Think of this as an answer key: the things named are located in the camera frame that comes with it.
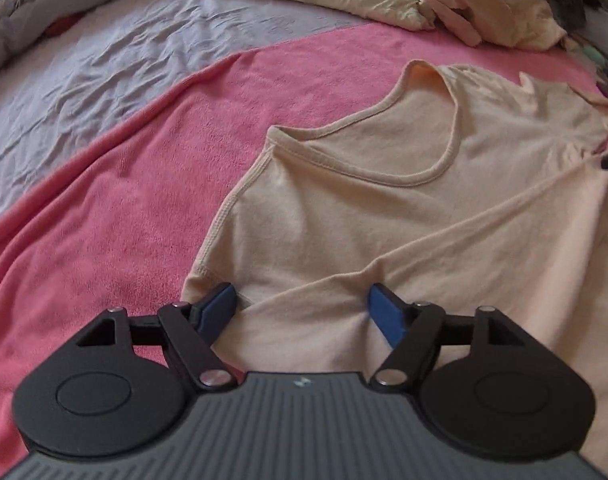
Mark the red cloth item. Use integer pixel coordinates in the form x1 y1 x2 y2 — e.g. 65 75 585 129
44 15 77 38

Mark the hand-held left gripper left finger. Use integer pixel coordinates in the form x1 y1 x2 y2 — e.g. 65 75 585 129
76 282 238 392

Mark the peach garment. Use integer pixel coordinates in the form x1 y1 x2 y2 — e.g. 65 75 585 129
424 0 570 53

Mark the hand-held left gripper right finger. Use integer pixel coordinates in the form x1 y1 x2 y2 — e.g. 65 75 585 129
368 283 530 392

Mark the beige t-shirt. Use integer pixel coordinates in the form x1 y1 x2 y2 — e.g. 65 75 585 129
181 59 608 466

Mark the grey patterned quilt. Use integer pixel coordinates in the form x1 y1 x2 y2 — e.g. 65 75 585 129
0 0 185 78

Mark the lilac bed sheet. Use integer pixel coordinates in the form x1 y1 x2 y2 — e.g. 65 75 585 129
0 0 369 228

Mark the pink blanket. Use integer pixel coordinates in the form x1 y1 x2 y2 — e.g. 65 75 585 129
0 17 608 478

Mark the pale green cloth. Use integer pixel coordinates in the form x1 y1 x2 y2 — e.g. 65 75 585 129
581 42 608 76

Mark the dark grey cloth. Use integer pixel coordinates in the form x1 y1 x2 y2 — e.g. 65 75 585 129
549 0 591 31

